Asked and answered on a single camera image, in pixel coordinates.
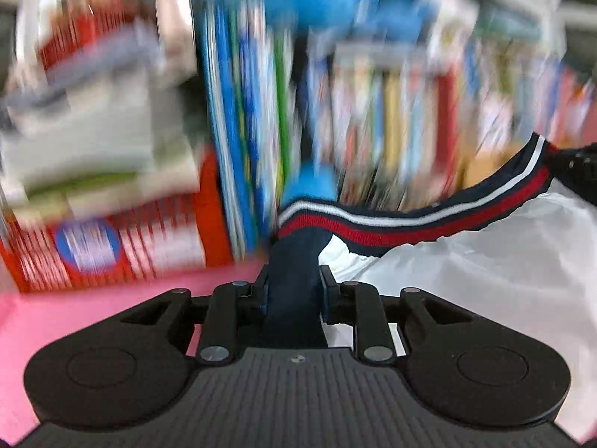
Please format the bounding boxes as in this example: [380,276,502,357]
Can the row of books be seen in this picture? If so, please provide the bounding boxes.
[201,0,596,258]

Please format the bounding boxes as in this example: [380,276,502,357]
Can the blue plush ball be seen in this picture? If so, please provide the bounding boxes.
[281,162,337,206]

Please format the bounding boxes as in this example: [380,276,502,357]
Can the stack of papers and books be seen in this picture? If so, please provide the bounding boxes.
[1,22,201,224]

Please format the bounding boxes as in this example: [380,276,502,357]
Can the pink bunny towel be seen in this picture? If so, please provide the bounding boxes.
[1,259,262,444]

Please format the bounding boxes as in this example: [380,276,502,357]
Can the white and navy jacket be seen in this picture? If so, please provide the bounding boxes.
[264,136,596,441]

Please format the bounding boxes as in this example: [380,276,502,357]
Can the red plastic crate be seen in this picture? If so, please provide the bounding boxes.
[1,149,234,293]

